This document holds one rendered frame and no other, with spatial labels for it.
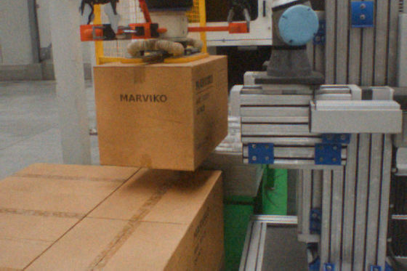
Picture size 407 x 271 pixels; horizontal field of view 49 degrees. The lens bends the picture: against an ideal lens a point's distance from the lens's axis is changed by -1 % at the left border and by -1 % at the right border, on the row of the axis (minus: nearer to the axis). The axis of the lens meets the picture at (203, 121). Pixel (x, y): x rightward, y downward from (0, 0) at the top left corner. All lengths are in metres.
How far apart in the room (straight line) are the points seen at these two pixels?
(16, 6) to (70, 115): 9.81
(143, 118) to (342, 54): 0.77
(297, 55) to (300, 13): 0.20
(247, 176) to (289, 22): 1.01
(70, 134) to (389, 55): 2.24
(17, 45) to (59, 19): 9.76
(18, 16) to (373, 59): 11.66
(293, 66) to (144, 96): 0.58
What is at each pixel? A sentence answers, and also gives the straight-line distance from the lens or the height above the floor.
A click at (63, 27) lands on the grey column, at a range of 3.18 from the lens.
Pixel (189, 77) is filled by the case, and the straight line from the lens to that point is 1.65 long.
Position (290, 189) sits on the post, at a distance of 2.78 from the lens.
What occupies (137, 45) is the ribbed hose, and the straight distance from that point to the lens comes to 1.83.
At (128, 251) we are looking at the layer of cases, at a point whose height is 0.54.
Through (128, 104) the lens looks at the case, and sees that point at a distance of 1.76.
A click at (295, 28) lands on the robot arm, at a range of 1.36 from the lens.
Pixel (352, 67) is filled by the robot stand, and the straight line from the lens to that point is 1.71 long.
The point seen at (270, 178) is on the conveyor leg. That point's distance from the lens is 3.45.
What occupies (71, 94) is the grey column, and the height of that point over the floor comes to 0.79.
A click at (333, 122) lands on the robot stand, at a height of 0.91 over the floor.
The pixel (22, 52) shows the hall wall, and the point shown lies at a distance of 12.88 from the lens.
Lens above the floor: 1.20
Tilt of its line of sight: 12 degrees down
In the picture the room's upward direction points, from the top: 2 degrees counter-clockwise
